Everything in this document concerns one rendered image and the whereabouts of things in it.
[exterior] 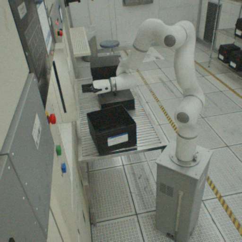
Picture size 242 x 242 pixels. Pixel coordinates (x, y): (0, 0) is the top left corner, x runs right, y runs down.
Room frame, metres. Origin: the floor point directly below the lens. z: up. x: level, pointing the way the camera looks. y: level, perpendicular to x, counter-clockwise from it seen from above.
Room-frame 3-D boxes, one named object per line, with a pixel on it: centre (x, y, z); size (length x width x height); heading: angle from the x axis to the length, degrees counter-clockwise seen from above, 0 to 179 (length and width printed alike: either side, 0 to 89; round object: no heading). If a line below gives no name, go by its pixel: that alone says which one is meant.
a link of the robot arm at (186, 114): (1.06, -0.37, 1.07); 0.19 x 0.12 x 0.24; 145
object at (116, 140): (1.33, 0.07, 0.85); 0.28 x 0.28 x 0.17; 18
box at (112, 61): (2.22, 0.11, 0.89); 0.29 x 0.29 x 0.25; 4
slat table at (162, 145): (1.81, 0.09, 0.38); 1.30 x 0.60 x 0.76; 8
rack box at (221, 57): (4.02, -1.99, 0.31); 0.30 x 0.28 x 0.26; 5
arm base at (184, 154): (1.09, -0.39, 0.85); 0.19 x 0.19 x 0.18
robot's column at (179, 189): (1.09, -0.39, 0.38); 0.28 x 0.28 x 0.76; 53
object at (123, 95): (1.81, 0.03, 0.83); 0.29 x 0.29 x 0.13; 8
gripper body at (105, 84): (1.31, 0.09, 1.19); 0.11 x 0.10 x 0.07; 98
